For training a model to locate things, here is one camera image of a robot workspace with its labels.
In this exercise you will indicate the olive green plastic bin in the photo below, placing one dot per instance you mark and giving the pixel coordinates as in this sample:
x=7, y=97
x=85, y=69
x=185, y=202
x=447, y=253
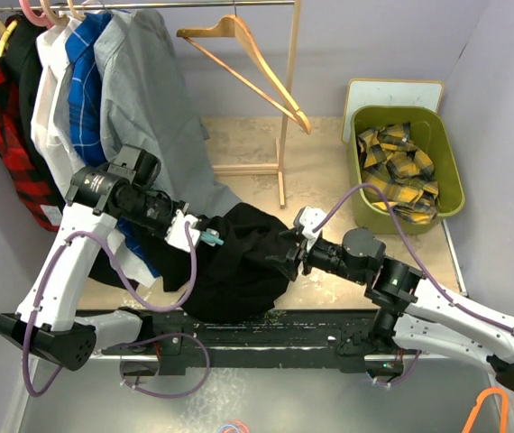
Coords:
x=428, y=132

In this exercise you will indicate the pink hanger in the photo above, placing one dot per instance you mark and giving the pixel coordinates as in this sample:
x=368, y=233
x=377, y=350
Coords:
x=38, y=19

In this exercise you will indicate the wooden clothes rack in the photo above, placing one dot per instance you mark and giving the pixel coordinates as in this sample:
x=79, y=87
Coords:
x=229, y=26

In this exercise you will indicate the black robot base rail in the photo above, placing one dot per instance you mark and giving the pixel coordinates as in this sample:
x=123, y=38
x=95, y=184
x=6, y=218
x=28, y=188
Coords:
x=340, y=339

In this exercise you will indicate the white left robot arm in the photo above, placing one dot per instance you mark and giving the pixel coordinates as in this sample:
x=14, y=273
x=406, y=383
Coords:
x=46, y=323

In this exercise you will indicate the light wooden hanger hook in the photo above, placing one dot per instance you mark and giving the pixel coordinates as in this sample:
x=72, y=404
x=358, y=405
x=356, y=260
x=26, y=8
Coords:
x=75, y=12

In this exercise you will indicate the white hanging shirt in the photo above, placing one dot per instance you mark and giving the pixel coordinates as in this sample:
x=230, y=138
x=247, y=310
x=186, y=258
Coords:
x=50, y=117

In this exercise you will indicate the beige wooden hanger hook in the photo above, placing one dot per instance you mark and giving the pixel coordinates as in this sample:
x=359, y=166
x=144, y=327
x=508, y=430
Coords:
x=54, y=17

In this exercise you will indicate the white board behind bin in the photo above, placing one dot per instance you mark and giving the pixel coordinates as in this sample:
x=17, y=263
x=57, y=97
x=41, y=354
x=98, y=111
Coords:
x=361, y=92

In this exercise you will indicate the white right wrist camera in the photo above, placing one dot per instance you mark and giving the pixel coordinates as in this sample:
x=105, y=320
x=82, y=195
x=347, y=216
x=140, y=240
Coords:
x=307, y=220

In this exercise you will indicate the yellow plaid shirt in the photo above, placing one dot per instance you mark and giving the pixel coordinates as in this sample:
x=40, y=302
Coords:
x=405, y=175

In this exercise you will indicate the red black plaid shirt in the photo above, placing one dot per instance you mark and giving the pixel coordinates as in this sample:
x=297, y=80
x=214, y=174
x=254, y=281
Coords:
x=33, y=183

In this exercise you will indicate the red blue hangers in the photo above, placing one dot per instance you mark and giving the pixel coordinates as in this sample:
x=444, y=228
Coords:
x=233, y=426

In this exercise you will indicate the blue checked hanging shirt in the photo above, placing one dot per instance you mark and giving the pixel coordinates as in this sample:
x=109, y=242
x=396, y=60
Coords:
x=84, y=125

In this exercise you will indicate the teal plastic hanger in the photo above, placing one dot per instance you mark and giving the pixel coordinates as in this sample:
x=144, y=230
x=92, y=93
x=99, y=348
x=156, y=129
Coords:
x=211, y=237

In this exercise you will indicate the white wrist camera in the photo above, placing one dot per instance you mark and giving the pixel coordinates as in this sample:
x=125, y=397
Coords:
x=307, y=220
x=182, y=232

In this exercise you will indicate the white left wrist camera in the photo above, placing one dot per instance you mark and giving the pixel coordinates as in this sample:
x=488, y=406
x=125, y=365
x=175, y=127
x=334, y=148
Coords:
x=182, y=232

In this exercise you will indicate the black hanging garment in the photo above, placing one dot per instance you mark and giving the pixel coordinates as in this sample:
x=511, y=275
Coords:
x=23, y=64

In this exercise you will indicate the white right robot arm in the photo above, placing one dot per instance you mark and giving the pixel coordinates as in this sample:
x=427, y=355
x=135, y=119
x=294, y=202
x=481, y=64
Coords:
x=414, y=314

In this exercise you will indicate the yellow hanger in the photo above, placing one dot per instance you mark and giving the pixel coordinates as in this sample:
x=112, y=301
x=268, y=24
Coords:
x=6, y=36

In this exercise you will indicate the grey hanging shirt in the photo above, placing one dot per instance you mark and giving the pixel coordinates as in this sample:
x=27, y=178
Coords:
x=145, y=103

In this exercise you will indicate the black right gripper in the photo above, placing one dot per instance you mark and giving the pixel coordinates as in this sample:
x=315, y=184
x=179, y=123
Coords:
x=292, y=259

